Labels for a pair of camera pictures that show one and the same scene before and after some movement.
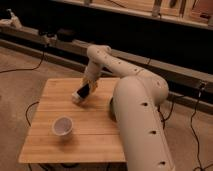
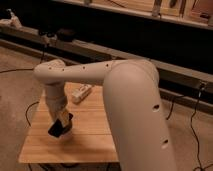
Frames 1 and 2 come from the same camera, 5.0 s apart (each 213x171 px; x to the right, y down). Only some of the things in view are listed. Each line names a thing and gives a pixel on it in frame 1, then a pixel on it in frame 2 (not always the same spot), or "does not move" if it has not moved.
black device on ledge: (66, 36) does not move
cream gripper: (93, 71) → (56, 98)
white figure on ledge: (13, 21) does not move
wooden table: (94, 137) does not move
